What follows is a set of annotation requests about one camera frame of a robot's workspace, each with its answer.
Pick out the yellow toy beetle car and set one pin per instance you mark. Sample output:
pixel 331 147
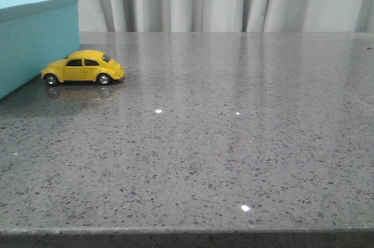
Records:
pixel 84 65

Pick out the light blue box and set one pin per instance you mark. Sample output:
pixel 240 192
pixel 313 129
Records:
pixel 33 34

